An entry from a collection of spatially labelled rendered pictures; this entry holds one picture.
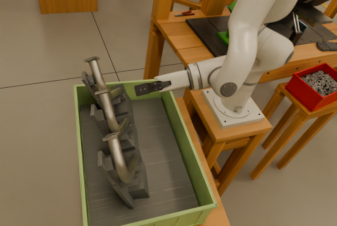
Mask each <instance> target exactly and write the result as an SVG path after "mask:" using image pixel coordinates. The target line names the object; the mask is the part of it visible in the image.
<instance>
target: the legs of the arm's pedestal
mask: <svg viewBox="0 0 337 226"><path fill-rule="evenodd" d="M186 107H187V110H188V113H189V115H190V118H191V121H192V124H193V126H194V129H195V130H196V132H197V134H198V136H199V138H200V140H201V142H202V144H203V145H202V147H201V148H202V150H203V153H204V156H205V159H206V161H207V164H208V167H209V169H210V171H211V172H212V174H213V177H214V183H215V185H216V188H217V191H218V194H219V196H220V197H221V196H222V194H223V193H224V191H225V190H226V189H227V187H228V186H229V185H230V183H231V182H232V180H233V179H234V178H235V176H236V175H237V173H238V172H239V171H240V169H241V168H242V167H243V165H244V164H245V162H246V161H247V160H248V158H249V157H250V156H251V154H252V153H253V151H254V150H255V149H256V147H257V146H258V144H259V143H260V142H261V140H262V139H263V138H264V136H265V135H266V133H267V132H266V133H262V134H257V135H253V136H248V137H244V138H239V139H235V140H230V141H226V142H221V143H217V144H214V143H213V141H212V139H211V137H210V136H209V134H208V132H207V130H206V128H205V126H204V124H203V122H202V121H201V119H200V117H199V115H198V113H197V111H196V109H195V107H194V105H193V104H192V102H191V100H190V98H188V101H187V104H186ZM231 149H234V150H233V151H232V153H231V154H230V156H229V158H228V159H227V161H226V163H225V164H224V166H223V167H222V169H220V167H219V165H218V163H217V161H216V159H217V158H218V156H219V154H220V152H223V151H227V150H231Z"/></svg>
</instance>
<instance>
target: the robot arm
mask: <svg viewBox="0 0 337 226"><path fill-rule="evenodd" d="M297 1H298V0H237V2H236V4H235V6H234V8H233V10H232V12H231V14H230V17H229V20H228V30H229V46H228V51H227V55H224V56H220V57H216V58H212V59H208V60H204V61H200V62H196V63H191V64H188V68H187V67H186V66H185V70H183V71H177V72H173V73H169V74H165V75H161V76H156V77H154V79H156V80H157V81H156V82H152V83H144V84H140V85H136V86H134V89H135V93H136V96H141V95H145V94H150V93H151V92H154V91H158V92H167V91H172V90H177V89H181V88H186V87H189V89H190V90H192V88H193V90H194V91H196V90H200V89H204V88H209V87H212V89H213V91H214V92H215V95H214V104H215V107H216V108H217V109H218V110H219V111H220V112H221V113H222V114H224V115H225V116H228V117H231V118H235V119H240V118H244V117H246V116H248V115H249V113H250V112H251V108H252V106H251V102H250V101H249V98H250V96H251V94H252V93H253V91H254V89H255V87H256V85H257V83H258V81H259V80H260V78H261V76H262V75H263V74H264V73H265V72H268V71H272V70H275V69H278V68H280V67H282V66H284V65H285V64H287V63H288V62H289V60H290V59H291V58H292V56H293V54H294V45H293V43H292V42H291V41H290V40H289V39H288V38H286V37H285V36H283V35H281V34H279V33H277V32H275V31H273V30H271V29H269V28H267V27H266V26H265V25H264V24H266V23H272V22H276V21H279V20H281V19H283V18H284V17H286V16H287V15H288V14H289V13H290V12H291V11H292V10H293V8H294V6H295V5H296V3H297Z"/></svg>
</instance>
